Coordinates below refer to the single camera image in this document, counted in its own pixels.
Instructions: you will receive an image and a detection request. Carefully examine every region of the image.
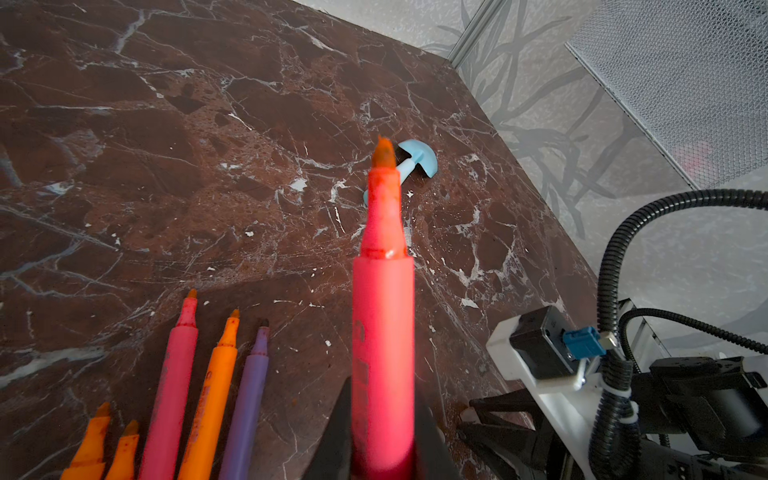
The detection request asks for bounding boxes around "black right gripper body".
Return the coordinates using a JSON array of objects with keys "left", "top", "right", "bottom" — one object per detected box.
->
[{"left": 539, "top": 353, "right": 768, "bottom": 480}]

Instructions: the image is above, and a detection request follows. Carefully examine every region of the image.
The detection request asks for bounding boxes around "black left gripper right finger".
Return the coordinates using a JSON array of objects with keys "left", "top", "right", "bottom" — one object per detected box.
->
[{"left": 414, "top": 390, "right": 461, "bottom": 480}]

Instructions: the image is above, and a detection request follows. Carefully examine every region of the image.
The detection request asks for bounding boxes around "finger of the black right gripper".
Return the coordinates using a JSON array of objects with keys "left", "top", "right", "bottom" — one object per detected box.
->
[
  {"left": 458, "top": 422, "right": 549, "bottom": 479},
  {"left": 469, "top": 389, "right": 540, "bottom": 429}
]

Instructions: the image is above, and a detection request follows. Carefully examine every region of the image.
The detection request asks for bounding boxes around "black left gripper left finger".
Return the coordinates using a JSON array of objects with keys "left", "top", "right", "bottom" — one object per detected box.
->
[{"left": 301, "top": 377, "right": 353, "bottom": 480}]

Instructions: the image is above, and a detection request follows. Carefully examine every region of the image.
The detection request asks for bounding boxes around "purple marker pen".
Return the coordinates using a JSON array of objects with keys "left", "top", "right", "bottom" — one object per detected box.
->
[{"left": 219, "top": 319, "right": 270, "bottom": 479}]

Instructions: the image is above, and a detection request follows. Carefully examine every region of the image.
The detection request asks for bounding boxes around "pink highlighter pen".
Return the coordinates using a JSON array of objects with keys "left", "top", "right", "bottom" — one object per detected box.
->
[{"left": 351, "top": 137, "right": 415, "bottom": 479}]

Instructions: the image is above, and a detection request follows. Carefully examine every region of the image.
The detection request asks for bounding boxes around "orange marker pen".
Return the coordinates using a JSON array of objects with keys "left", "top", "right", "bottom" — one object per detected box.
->
[{"left": 177, "top": 309, "right": 240, "bottom": 479}]

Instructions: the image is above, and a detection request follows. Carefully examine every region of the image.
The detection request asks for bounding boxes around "magenta marker pen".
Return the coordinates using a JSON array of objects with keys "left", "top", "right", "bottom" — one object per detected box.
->
[{"left": 138, "top": 289, "right": 198, "bottom": 479}]

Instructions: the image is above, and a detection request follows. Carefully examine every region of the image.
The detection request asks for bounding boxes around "short orange highlighter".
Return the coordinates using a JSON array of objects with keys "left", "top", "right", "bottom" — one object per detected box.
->
[
  {"left": 60, "top": 402, "right": 111, "bottom": 480},
  {"left": 105, "top": 420, "right": 140, "bottom": 480}
]

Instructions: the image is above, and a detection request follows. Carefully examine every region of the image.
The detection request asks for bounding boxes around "light blue toy shovel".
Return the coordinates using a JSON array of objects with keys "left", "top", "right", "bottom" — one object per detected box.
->
[{"left": 363, "top": 137, "right": 438, "bottom": 206}]

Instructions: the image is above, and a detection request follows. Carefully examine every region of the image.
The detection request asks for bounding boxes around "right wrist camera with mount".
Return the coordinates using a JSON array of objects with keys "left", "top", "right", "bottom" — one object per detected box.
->
[{"left": 486, "top": 306, "right": 601, "bottom": 479}]

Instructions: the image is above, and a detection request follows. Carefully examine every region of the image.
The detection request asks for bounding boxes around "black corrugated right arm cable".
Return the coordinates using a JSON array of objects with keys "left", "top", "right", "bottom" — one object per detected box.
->
[{"left": 587, "top": 188, "right": 768, "bottom": 480}]

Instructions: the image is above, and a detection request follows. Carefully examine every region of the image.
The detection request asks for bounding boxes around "aluminium cage frame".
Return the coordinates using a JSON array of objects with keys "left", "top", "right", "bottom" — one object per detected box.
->
[{"left": 447, "top": 0, "right": 508, "bottom": 69}]

